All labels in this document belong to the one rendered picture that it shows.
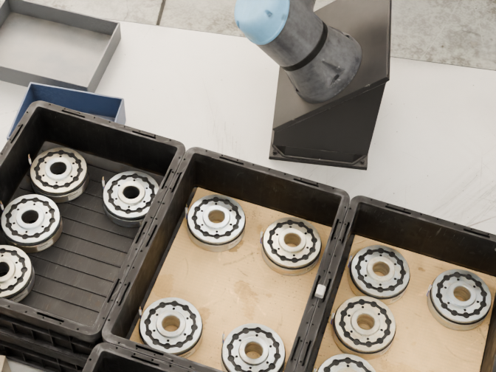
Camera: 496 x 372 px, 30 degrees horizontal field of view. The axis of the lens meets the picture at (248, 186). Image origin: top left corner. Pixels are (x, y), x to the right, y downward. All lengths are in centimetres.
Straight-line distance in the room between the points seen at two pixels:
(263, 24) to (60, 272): 56
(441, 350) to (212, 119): 72
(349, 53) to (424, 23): 151
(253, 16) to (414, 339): 63
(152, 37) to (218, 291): 75
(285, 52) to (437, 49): 152
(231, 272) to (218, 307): 7
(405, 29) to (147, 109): 142
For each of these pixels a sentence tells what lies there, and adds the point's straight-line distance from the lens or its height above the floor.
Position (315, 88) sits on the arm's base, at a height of 92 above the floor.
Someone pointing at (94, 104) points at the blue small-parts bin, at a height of 74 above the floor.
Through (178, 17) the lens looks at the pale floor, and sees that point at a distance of 317.
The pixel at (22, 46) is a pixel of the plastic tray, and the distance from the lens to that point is 213.
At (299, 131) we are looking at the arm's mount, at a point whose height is 80.
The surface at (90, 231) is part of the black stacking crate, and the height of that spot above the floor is 83.
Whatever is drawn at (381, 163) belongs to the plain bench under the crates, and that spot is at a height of 70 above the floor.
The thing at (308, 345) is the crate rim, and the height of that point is 92.
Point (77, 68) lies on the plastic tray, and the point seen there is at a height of 70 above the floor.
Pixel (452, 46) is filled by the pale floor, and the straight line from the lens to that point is 320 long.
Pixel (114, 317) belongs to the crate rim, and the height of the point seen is 93.
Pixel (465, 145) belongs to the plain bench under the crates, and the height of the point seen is 70.
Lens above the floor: 223
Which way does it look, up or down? 55 degrees down
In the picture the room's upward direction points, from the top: 5 degrees clockwise
